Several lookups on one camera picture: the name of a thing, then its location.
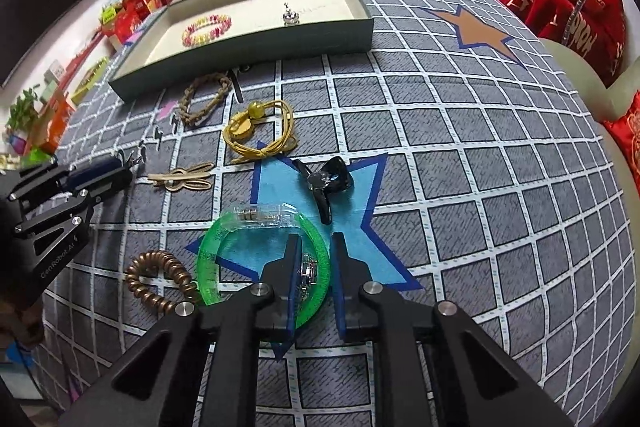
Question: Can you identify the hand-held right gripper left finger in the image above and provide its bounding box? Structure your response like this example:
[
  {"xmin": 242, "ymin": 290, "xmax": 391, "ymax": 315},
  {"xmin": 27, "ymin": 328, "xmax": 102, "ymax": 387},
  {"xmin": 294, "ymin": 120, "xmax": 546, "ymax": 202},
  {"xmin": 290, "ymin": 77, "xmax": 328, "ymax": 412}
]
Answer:
[{"xmin": 57, "ymin": 234, "xmax": 304, "ymax": 427}]

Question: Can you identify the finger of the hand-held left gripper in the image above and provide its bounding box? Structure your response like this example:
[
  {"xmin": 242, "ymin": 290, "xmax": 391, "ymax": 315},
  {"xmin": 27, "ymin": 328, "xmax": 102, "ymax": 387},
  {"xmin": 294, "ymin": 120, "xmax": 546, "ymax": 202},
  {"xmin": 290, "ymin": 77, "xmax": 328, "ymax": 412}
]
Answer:
[
  {"xmin": 14, "ymin": 175, "xmax": 134, "ymax": 242},
  {"xmin": 0, "ymin": 156, "xmax": 133, "ymax": 210}
]

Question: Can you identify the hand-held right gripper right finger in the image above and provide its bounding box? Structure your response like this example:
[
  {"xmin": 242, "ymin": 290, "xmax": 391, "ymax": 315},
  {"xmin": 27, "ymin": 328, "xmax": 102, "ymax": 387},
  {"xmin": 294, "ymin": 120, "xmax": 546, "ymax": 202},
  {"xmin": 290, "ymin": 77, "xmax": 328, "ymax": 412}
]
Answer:
[{"xmin": 331, "ymin": 233, "xmax": 576, "ymax": 427}]

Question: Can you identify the small silver charm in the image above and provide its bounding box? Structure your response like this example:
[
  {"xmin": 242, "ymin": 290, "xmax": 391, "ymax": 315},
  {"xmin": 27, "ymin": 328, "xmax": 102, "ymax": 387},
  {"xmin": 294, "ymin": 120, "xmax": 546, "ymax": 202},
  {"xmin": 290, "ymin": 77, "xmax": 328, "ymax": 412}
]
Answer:
[{"xmin": 299, "ymin": 259, "xmax": 321, "ymax": 295}]

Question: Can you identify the gold metal hair clip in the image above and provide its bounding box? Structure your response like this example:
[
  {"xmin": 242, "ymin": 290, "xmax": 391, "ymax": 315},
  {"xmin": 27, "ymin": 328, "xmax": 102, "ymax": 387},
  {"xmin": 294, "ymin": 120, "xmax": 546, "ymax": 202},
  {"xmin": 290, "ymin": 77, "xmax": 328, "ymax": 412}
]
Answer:
[{"xmin": 147, "ymin": 162, "xmax": 215, "ymax": 192}]

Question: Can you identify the green translucent bracelet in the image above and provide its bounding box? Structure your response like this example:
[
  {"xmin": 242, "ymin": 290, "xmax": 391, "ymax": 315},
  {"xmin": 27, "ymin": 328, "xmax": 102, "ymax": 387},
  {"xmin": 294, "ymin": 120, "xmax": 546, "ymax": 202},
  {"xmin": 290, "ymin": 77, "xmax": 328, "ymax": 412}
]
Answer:
[{"xmin": 198, "ymin": 203, "xmax": 332, "ymax": 330}]

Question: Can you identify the brown coil hair tie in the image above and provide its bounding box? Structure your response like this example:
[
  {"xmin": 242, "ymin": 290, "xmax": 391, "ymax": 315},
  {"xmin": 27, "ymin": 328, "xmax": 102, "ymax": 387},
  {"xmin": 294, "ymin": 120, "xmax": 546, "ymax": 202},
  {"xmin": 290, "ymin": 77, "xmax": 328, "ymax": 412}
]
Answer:
[{"xmin": 125, "ymin": 251, "xmax": 201, "ymax": 315}]

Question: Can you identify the black claw hair clip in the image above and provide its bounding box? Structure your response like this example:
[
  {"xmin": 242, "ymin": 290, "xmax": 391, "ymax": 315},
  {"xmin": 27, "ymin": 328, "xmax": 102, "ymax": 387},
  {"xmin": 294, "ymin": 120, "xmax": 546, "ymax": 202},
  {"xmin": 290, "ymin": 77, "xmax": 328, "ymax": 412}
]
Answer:
[{"xmin": 291, "ymin": 157, "xmax": 353, "ymax": 225}]

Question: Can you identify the braided brown rope bracelet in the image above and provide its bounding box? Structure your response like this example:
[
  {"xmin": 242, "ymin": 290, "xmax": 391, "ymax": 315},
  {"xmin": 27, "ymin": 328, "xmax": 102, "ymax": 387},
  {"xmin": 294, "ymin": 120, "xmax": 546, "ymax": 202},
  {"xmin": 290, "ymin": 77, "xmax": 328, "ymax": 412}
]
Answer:
[{"xmin": 177, "ymin": 72, "xmax": 233, "ymax": 128}]

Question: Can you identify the grey-green shallow tray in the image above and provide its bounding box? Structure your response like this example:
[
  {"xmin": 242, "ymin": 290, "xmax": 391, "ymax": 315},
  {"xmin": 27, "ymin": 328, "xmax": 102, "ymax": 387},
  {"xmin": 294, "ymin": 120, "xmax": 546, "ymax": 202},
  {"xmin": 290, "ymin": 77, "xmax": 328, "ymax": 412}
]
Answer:
[{"xmin": 107, "ymin": 0, "xmax": 375, "ymax": 102}]

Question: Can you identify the orange snack packet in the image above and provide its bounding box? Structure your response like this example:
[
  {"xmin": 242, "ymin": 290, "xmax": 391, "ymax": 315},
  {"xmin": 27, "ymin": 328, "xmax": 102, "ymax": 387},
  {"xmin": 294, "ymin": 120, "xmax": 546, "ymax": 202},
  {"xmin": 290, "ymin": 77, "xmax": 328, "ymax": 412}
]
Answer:
[{"xmin": 30, "ymin": 92, "xmax": 76, "ymax": 152}]

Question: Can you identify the green potted plant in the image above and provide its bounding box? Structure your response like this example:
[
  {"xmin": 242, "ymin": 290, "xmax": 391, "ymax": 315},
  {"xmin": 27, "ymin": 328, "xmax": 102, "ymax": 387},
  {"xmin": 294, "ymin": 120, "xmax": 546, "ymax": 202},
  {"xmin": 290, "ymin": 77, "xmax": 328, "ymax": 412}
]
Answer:
[{"xmin": 7, "ymin": 89, "xmax": 41, "ymax": 132}]

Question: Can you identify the grey grid cloth with stars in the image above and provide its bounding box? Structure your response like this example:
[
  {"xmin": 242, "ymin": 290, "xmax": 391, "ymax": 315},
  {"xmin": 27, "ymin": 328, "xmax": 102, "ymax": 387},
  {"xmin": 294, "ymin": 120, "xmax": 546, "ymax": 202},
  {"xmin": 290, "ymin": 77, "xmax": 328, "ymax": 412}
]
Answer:
[{"xmin": 30, "ymin": 0, "xmax": 633, "ymax": 427}]

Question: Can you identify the row of red gift boxes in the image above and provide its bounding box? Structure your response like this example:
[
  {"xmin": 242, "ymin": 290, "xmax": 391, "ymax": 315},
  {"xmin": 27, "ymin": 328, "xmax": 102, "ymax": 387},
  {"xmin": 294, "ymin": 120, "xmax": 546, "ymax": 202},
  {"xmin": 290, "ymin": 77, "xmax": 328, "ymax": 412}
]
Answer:
[{"xmin": 102, "ymin": 0, "xmax": 186, "ymax": 48}]

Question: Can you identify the beige sofa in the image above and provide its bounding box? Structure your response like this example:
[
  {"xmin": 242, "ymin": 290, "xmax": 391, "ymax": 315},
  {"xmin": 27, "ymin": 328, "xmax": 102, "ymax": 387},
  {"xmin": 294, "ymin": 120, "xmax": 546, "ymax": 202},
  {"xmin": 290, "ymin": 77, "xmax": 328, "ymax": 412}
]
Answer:
[{"xmin": 540, "ymin": 37, "xmax": 640, "ymax": 198}]

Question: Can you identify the red embroidered cushion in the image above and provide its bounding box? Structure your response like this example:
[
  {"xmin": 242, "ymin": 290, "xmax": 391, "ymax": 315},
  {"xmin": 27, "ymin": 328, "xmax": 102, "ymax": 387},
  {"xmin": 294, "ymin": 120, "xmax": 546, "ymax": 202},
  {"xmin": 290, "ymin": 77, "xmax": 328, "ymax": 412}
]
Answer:
[{"xmin": 602, "ymin": 92, "xmax": 640, "ymax": 198}]

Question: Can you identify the metal pole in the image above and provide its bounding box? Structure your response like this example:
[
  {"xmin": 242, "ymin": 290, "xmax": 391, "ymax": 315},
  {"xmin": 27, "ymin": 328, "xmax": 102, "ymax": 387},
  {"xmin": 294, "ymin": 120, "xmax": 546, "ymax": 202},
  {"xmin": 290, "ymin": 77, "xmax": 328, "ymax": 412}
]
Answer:
[{"xmin": 560, "ymin": 0, "xmax": 606, "ymax": 48}]

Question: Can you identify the pink yellow coil hair tie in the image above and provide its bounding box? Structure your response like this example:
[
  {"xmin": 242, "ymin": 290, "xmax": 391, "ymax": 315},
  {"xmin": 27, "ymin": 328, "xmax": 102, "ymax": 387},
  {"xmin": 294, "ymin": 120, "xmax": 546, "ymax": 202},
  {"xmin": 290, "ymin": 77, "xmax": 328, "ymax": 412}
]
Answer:
[{"xmin": 181, "ymin": 13, "xmax": 233, "ymax": 48}]

